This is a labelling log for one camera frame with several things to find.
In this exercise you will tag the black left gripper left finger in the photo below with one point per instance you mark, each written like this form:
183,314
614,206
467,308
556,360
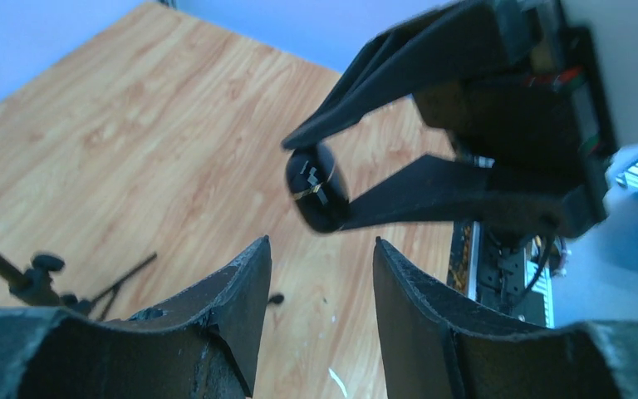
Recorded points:
201,343

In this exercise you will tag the black tripod mic stand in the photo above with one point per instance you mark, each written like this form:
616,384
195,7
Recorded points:
34,285

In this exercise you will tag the black earbud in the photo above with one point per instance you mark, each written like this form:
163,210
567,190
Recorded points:
276,299

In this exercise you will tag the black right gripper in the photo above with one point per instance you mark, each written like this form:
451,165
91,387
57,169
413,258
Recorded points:
545,124

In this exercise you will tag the black earbud charging case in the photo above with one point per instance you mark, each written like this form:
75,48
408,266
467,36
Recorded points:
318,188

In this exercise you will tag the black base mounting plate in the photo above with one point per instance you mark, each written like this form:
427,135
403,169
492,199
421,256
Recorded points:
505,280

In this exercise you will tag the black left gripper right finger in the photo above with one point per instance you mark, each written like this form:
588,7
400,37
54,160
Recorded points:
437,343

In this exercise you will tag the white plastic scrap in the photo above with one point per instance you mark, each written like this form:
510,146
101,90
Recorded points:
338,381

